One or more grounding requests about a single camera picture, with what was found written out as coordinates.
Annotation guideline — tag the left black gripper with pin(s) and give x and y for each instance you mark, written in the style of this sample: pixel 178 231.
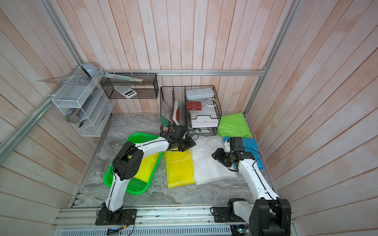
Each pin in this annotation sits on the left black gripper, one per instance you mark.
pixel 190 144

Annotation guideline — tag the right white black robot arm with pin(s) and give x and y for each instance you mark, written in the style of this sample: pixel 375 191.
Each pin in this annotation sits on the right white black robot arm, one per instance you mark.
pixel 270 215

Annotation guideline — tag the clear triangle ruler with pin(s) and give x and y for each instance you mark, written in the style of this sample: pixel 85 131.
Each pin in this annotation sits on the clear triangle ruler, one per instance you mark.
pixel 80 79

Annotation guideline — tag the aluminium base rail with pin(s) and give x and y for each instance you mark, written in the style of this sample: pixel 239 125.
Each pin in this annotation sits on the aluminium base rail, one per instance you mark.
pixel 194 220

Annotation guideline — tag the grey pencil case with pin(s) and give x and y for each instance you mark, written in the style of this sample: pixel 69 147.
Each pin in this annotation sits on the grey pencil case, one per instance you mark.
pixel 199 93

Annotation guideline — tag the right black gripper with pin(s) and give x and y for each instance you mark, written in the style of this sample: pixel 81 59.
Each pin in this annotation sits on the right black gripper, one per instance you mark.
pixel 220 151

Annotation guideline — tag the white paper tray box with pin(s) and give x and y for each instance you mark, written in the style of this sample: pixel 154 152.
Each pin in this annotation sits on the white paper tray box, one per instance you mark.
pixel 204 122

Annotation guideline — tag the neon yellow raincoat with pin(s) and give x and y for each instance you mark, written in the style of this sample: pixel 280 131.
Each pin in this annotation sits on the neon yellow raincoat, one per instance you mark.
pixel 146 168

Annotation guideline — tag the blue folded raincoat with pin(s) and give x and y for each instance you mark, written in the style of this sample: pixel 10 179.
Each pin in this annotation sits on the blue folded raincoat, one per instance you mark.
pixel 251 145

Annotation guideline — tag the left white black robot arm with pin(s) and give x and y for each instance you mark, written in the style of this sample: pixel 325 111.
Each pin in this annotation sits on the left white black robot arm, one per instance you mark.
pixel 125 166

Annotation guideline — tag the green plastic basket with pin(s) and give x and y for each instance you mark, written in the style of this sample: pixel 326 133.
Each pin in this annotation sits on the green plastic basket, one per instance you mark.
pixel 137 187

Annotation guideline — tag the white tape roll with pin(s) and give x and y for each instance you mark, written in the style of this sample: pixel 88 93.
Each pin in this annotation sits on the white tape roll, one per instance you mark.
pixel 211 102

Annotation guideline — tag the white translucent raincoat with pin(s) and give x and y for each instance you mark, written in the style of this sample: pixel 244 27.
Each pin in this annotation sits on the white translucent raincoat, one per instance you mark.
pixel 206 169

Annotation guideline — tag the white wire wall shelf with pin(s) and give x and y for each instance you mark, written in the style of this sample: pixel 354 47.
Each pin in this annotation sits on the white wire wall shelf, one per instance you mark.
pixel 93 101

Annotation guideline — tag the black wire file organizer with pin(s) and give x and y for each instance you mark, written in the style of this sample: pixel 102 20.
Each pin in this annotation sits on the black wire file organizer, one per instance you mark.
pixel 172 108

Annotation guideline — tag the red wallet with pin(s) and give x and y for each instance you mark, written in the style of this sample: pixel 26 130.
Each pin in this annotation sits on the red wallet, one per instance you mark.
pixel 194 106

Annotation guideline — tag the rolled silver bundle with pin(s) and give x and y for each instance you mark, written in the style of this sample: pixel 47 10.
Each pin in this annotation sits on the rolled silver bundle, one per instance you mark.
pixel 74 115

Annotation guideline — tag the black wire tray stack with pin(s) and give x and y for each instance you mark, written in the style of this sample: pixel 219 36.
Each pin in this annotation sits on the black wire tray stack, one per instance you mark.
pixel 214 112

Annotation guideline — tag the black mesh wall basket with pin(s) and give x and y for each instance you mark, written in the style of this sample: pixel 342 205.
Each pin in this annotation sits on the black mesh wall basket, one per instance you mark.
pixel 145 84

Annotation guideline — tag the white calculator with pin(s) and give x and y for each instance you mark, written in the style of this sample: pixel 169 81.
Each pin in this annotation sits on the white calculator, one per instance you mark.
pixel 126 91

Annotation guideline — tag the light green folded raincoat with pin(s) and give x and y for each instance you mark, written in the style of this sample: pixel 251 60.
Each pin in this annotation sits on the light green folded raincoat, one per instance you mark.
pixel 234 126

